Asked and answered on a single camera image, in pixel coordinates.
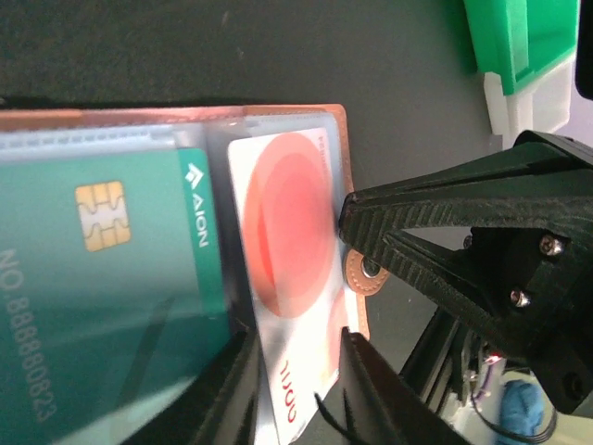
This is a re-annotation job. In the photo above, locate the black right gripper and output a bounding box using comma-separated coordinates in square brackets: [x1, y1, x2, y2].
[339, 131, 592, 415]

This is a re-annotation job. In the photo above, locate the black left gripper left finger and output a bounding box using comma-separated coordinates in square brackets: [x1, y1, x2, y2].
[125, 331, 260, 445]

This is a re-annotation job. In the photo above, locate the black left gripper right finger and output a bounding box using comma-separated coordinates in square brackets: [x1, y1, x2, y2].
[340, 327, 467, 445]

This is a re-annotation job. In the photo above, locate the pink leather card holder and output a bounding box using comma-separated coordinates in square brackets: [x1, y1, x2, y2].
[0, 102, 391, 445]

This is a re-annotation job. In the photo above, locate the teal AION card in holder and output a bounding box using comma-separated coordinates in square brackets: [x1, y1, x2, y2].
[1, 148, 230, 444]

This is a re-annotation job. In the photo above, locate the clear white bin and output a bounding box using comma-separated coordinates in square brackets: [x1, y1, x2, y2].
[484, 54, 575, 149]

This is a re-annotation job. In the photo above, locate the blue folded umbrella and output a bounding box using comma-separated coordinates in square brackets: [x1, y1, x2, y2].
[498, 380, 545, 436]

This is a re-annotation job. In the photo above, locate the green middle bin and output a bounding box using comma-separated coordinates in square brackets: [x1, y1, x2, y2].
[463, 0, 580, 95]

